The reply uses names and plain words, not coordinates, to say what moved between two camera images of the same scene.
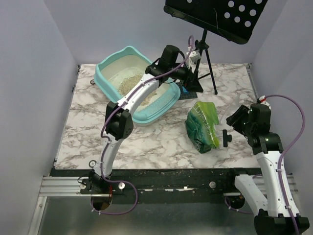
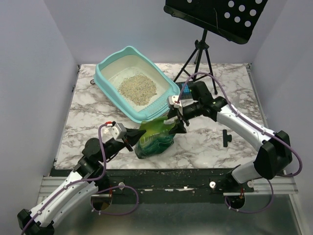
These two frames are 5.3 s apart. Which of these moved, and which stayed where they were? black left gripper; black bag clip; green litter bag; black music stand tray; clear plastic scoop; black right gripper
Moved: black right gripper; black left gripper; green litter bag; clear plastic scoop
Stayed: black bag clip; black music stand tray
